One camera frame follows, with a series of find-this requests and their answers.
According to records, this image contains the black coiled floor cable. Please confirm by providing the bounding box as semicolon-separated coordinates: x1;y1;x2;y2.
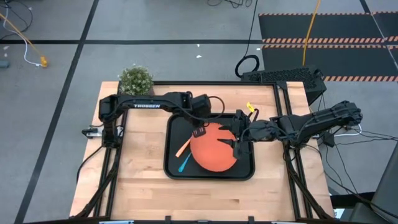
234;0;261;78

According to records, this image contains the yellow hanging cable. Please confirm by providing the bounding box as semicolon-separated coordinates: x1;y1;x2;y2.
302;0;322;67

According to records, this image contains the silver arm base bracket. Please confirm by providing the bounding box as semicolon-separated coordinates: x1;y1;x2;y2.
81;126;103;140

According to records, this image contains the black aluminium table frame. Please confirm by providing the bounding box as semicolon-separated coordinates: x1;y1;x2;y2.
74;80;335;224

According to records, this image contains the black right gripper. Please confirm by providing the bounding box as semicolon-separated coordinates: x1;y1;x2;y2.
216;108;262;160

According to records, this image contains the fork with orange handle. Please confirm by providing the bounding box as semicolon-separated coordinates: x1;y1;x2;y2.
175;126;206;158

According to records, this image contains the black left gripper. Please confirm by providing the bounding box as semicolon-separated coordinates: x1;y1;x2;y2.
175;94;213;138

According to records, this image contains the plant in striped pot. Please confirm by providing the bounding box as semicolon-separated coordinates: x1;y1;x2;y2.
118;64;155;96

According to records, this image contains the white floor cable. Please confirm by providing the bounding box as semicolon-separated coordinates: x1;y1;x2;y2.
2;6;43;67

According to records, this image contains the yellow cable with plug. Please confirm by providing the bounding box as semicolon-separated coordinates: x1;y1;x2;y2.
0;12;49;68

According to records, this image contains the spoon with blue handle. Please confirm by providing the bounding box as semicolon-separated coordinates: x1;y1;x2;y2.
177;149;193;174

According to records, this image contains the dark grey angled panel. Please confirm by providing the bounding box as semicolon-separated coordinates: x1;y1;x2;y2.
348;141;398;224

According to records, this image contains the black plastic tray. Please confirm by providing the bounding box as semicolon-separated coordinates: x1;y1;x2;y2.
163;113;256;182

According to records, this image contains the orange plastic plate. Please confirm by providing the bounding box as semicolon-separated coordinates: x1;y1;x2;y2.
189;122;240;173

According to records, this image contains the black hazard-striped floor mat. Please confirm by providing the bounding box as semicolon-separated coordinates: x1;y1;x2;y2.
257;11;398;82

